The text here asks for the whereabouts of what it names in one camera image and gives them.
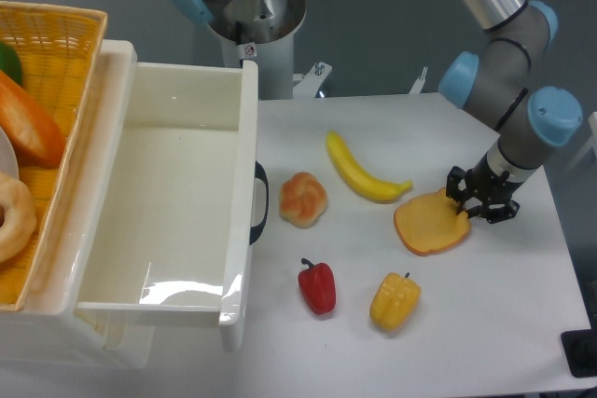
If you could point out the round knotted bread roll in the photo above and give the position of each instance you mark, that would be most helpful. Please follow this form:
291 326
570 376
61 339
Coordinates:
302 200

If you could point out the green pepper in basket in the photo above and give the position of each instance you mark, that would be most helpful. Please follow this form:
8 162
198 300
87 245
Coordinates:
10 63

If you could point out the yellow bell pepper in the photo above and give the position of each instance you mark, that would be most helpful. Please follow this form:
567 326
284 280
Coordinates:
396 298

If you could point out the white drawer cabinet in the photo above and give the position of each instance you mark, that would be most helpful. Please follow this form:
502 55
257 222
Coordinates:
49 328

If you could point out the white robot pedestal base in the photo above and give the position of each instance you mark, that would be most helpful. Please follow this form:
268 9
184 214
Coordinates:
261 31

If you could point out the yellow woven basket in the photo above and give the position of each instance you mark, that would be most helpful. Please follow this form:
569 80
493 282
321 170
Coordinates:
58 47

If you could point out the dark drawer handle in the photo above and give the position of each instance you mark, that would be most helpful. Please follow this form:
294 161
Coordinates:
261 207

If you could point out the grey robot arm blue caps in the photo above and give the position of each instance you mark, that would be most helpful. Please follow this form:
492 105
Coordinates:
489 86

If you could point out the black device at table corner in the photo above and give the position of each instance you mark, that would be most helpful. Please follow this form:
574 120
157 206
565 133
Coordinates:
580 352

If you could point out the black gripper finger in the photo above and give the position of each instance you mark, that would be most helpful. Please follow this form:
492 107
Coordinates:
456 187
494 213

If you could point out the yellow banana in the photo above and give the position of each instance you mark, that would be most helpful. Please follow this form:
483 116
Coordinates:
357 178

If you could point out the white table clamp bracket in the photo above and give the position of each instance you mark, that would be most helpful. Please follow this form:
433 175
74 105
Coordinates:
311 84

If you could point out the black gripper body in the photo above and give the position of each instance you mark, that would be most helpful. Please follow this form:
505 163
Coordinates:
486 186

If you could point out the white open drawer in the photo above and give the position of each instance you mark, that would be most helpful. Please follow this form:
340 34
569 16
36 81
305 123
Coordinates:
173 243

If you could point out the toast bread slice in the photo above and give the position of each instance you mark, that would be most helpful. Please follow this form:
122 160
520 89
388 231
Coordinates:
431 223

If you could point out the red bell pepper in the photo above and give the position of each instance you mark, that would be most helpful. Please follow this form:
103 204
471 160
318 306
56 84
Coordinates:
317 285

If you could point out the orange baguette loaf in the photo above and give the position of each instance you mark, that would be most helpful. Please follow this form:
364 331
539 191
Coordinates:
30 128

